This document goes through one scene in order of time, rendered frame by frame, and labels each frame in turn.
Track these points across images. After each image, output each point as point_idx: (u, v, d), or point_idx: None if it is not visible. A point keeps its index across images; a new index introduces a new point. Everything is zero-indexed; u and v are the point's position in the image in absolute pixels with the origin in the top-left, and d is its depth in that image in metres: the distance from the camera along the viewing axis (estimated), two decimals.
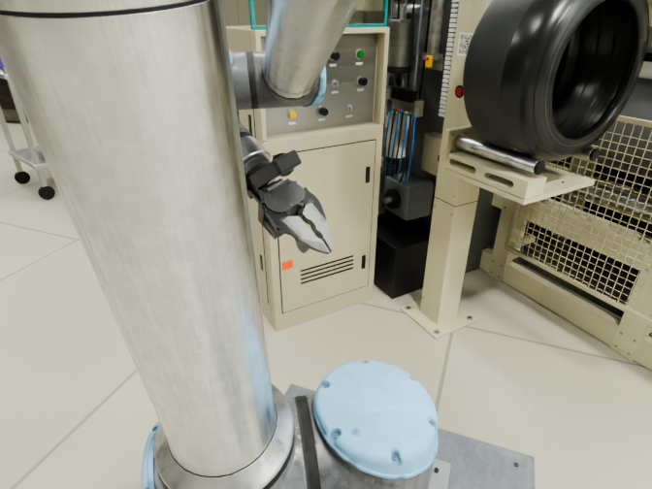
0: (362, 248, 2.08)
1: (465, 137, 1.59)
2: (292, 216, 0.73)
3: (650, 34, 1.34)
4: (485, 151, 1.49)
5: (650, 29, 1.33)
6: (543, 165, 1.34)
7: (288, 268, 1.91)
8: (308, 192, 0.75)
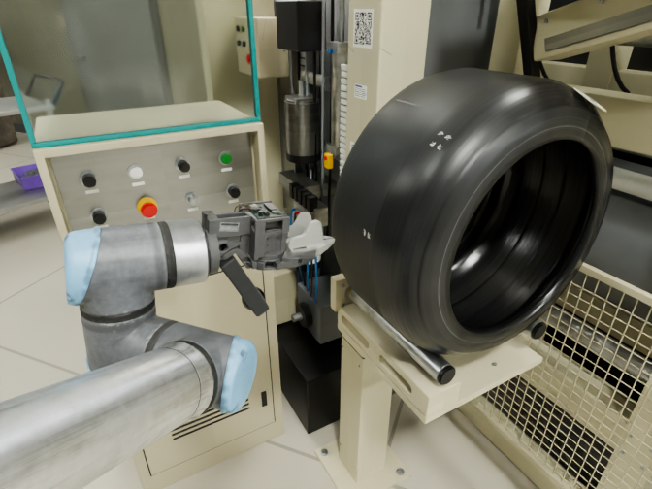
0: (260, 384, 1.62)
1: (351, 298, 1.12)
2: None
3: (592, 102, 0.73)
4: None
5: (587, 99, 0.73)
6: (443, 376, 0.87)
7: None
8: (282, 267, 0.64)
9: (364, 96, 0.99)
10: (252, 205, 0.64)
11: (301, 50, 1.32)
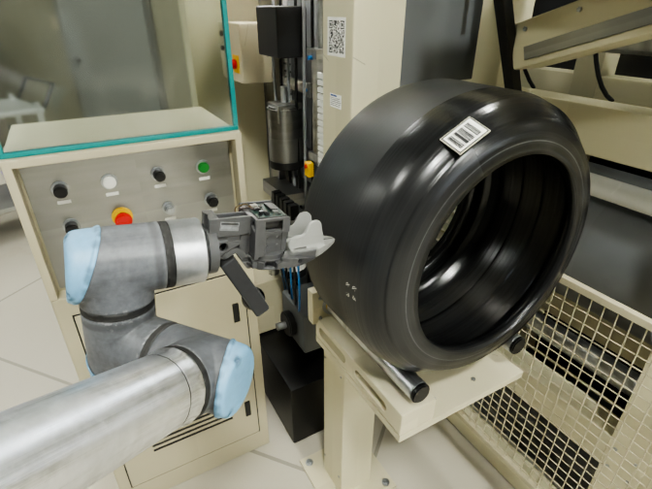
0: None
1: None
2: None
3: (467, 141, 0.63)
4: None
5: (458, 146, 0.62)
6: (421, 400, 0.86)
7: None
8: (282, 267, 0.64)
9: (339, 106, 0.97)
10: (252, 205, 0.64)
11: (280, 57, 1.30)
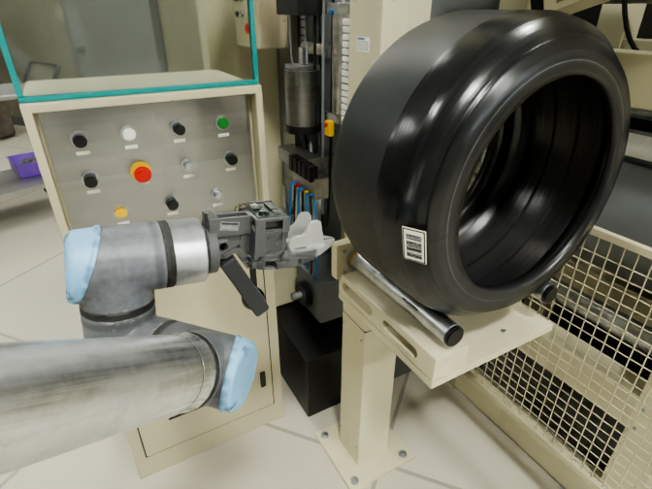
0: (259, 364, 1.57)
1: (356, 255, 1.07)
2: None
3: (419, 248, 0.68)
4: (385, 294, 0.99)
5: (418, 255, 0.68)
6: (456, 332, 0.82)
7: None
8: (282, 266, 0.64)
9: (366, 48, 0.95)
10: (252, 205, 0.64)
11: (301, 14, 1.28)
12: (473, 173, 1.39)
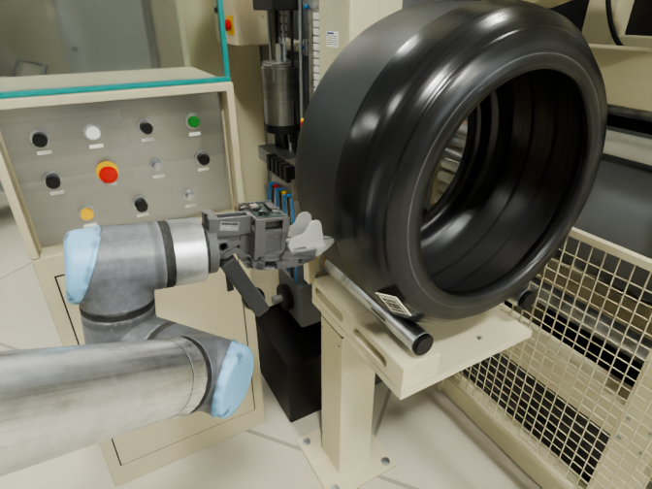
0: None
1: (326, 262, 1.03)
2: None
3: (399, 306, 0.71)
4: None
5: (402, 309, 0.72)
6: (423, 342, 0.78)
7: None
8: (282, 267, 0.64)
9: (336, 44, 0.91)
10: (252, 205, 0.64)
11: (276, 9, 1.24)
12: (456, 173, 1.35)
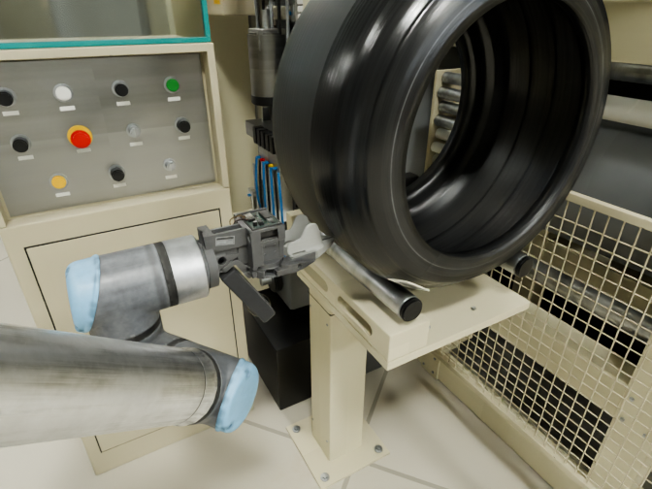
0: (224, 352, 1.47)
1: None
2: None
3: (414, 285, 0.71)
4: None
5: (418, 287, 0.72)
6: (407, 317, 0.73)
7: None
8: (282, 273, 0.65)
9: None
10: (247, 214, 0.64)
11: None
12: None
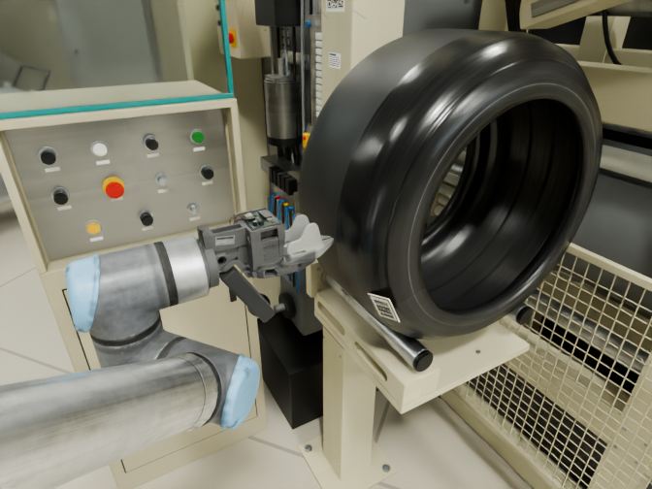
0: None
1: None
2: None
3: (389, 310, 0.70)
4: (358, 303, 0.95)
5: (391, 314, 0.71)
6: (431, 360, 0.82)
7: None
8: (282, 273, 0.65)
9: (338, 65, 0.93)
10: (247, 214, 0.64)
11: (278, 25, 1.26)
12: (455, 185, 1.37)
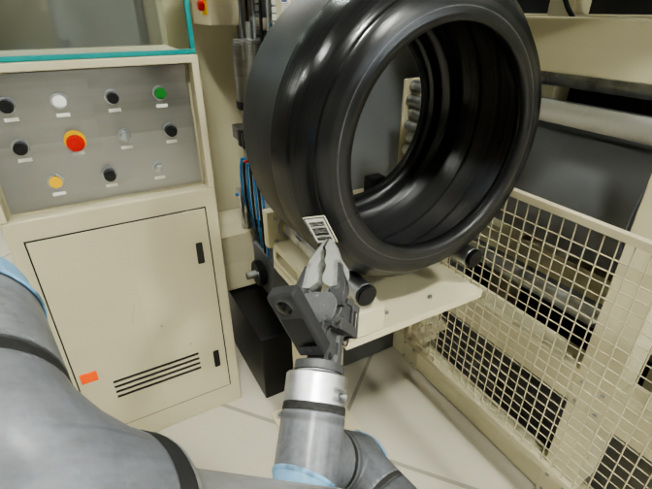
0: (211, 342, 1.56)
1: None
2: (327, 283, 0.67)
3: (326, 231, 0.72)
4: (309, 247, 0.96)
5: (328, 237, 0.73)
6: (374, 294, 0.83)
7: (91, 381, 1.39)
8: None
9: None
10: None
11: None
12: None
